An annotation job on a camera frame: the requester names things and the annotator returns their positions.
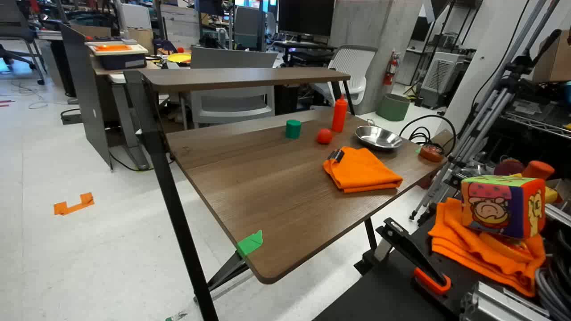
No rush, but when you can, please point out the grey chair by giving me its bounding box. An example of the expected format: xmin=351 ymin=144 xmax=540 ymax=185
xmin=180 ymin=46 xmax=279 ymax=130

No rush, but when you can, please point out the cardboard box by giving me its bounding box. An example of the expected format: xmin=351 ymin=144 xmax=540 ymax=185
xmin=532 ymin=29 xmax=571 ymax=83

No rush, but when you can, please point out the monitor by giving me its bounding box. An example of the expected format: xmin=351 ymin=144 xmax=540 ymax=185
xmin=277 ymin=0 xmax=335 ymax=44

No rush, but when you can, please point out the bundle of grey cables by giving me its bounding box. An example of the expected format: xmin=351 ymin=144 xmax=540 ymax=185
xmin=534 ymin=267 xmax=571 ymax=321

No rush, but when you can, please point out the wire shelf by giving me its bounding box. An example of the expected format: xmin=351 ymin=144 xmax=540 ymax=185
xmin=499 ymin=80 xmax=571 ymax=140

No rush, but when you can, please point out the white tray with orange board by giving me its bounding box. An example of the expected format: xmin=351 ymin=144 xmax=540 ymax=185
xmin=85 ymin=41 xmax=149 ymax=57

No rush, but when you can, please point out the fire extinguisher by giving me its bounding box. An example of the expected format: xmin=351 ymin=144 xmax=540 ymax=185
xmin=383 ymin=50 xmax=401 ymax=86

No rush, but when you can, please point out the silver metal bowl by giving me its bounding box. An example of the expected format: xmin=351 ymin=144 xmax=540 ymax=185
xmin=355 ymin=119 xmax=405 ymax=150

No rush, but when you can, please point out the dark blue box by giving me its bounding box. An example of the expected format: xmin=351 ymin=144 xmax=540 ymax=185
xmin=99 ymin=53 xmax=148 ymax=71

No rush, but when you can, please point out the stack of orange cloths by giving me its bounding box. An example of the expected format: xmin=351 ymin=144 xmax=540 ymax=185
xmin=429 ymin=198 xmax=547 ymax=298

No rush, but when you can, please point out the colourful soft toy cube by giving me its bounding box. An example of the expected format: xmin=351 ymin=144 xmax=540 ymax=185
xmin=460 ymin=175 xmax=546 ymax=239

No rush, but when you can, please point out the orange floor tape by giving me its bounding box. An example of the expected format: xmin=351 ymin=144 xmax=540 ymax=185
xmin=54 ymin=192 xmax=95 ymax=216

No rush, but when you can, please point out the brown round disc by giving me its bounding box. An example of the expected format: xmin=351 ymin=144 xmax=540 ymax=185
xmin=419 ymin=145 xmax=445 ymax=163

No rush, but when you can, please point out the black cable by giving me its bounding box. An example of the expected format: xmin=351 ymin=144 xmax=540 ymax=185
xmin=398 ymin=115 xmax=458 ymax=150

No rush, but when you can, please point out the desk with dark panel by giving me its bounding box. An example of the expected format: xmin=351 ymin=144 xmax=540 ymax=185
xmin=60 ymin=24 xmax=162 ymax=171

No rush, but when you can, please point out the orange cylinder toy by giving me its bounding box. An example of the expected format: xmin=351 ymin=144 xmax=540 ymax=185
xmin=521 ymin=160 xmax=555 ymax=181

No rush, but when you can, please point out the green tape piece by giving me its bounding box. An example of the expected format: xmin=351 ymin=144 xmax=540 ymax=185
xmin=236 ymin=230 xmax=264 ymax=258

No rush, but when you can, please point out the black clamp with orange handle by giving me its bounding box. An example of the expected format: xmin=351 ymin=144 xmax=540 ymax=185
xmin=376 ymin=217 xmax=452 ymax=296

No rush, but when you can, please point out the orange towel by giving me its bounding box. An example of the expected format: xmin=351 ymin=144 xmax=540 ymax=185
xmin=323 ymin=147 xmax=404 ymax=193

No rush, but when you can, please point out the green bin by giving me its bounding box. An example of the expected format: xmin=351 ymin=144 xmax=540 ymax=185
xmin=376 ymin=93 xmax=411 ymax=122

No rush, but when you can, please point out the office chair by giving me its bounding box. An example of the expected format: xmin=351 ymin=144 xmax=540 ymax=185
xmin=0 ymin=0 xmax=47 ymax=86

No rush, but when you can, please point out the maroon round toy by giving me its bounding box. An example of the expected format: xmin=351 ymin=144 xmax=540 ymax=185
xmin=493 ymin=159 xmax=525 ymax=177

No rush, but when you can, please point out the white air conditioner unit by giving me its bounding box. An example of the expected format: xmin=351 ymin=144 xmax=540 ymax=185
xmin=419 ymin=52 xmax=467 ymax=109

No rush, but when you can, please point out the aluminium profile bar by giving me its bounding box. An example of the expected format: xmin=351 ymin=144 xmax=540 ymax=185
xmin=459 ymin=281 xmax=554 ymax=321

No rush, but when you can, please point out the white mesh chair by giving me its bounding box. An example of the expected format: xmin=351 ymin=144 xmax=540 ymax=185
xmin=311 ymin=45 xmax=379 ymax=107

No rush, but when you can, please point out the orange squeeze bottle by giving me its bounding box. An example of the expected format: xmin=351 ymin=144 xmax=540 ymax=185
xmin=331 ymin=95 xmax=348 ymax=133

